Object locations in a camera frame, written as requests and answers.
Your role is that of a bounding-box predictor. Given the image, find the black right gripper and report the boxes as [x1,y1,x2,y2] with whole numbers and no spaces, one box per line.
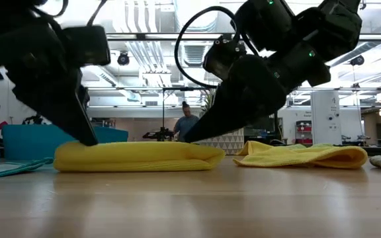
[183,40,332,144]

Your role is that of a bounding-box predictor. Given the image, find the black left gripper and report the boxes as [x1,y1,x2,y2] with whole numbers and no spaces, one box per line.
[0,22,99,147]

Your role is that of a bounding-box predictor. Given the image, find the yellow microfiber towel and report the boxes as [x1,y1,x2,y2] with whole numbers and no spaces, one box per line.
[52,141,226,173]
[232,139,369,171]

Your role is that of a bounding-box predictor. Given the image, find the succulent in patterned pot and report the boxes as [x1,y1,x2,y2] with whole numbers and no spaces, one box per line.
[193,89,245,156]

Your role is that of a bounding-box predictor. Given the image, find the teal plastic bin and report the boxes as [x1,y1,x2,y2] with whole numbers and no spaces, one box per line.
[1,124,129,161]

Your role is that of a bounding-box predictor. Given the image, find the person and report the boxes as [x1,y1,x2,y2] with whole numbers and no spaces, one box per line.
[173,100,200,142]

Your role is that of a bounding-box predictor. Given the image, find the black ceiling spotlight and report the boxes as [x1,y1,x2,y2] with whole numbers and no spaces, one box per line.
[349,54,365,67]
[116,52,130,66]

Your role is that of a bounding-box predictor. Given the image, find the red storage shelf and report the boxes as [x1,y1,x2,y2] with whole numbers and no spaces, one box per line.
[295,120,312,145]

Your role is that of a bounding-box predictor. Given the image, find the white cabinet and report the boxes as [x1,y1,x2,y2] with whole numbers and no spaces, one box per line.
[310,89,343,146]

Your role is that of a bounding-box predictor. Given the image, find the light blue teal-edged towel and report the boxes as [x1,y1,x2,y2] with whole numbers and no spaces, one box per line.
[0,146,56,181]

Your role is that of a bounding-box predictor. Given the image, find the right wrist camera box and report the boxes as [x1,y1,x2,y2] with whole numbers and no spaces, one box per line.
[202,34,248,81]

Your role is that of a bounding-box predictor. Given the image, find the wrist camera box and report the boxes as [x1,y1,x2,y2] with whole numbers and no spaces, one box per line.
[63,25,111,66]
[202,34,248,81]

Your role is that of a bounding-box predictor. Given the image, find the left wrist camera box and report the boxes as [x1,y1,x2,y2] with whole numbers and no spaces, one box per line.
[63,25,111,66]

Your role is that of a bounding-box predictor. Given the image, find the silver ventilation duct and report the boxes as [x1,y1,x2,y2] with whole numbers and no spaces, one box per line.
[175,0,220,83]

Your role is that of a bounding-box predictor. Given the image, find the black background frame stand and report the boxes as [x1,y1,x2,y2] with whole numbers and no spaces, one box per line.
[161,86,208,142]

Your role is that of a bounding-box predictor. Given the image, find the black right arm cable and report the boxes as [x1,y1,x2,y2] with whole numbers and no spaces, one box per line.
[174,5,261,90]

